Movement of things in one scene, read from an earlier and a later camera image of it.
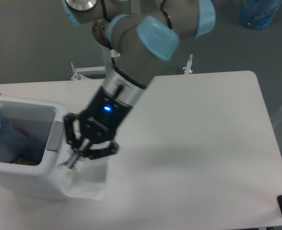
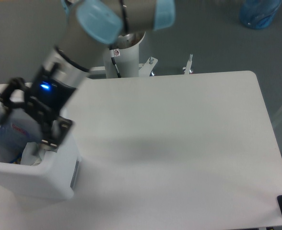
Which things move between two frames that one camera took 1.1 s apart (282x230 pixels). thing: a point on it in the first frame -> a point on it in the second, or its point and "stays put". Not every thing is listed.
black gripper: (99, 121) -> (48, 91)
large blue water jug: (259, 14) stays put
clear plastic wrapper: (85, 177) -> (32, 154)
